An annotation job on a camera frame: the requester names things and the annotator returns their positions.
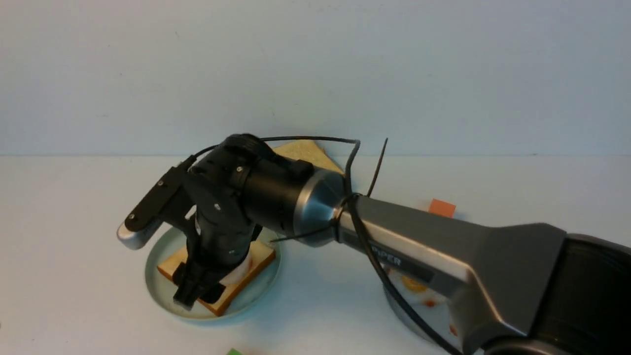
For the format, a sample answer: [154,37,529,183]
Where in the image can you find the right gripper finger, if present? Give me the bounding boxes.
[197,274,227,305]

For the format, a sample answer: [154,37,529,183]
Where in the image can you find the right gripper own finger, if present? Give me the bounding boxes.
[172,262,206,312]

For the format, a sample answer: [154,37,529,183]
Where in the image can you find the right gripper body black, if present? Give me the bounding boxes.
[182,134,277,277]

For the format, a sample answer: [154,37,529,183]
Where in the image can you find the toast slice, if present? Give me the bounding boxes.
[273,140,344,175]
[157,240,277,317]

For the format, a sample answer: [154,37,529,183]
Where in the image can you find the light green empty plate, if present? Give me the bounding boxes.
[145,224,281,321]

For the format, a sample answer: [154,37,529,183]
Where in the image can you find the grey egg plate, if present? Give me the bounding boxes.
[385,268,462,353]

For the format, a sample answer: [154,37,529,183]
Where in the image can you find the orange cube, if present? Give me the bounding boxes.
[428,199,456,218]

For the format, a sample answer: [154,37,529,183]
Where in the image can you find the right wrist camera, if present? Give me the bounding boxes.
[117,166,194,250]

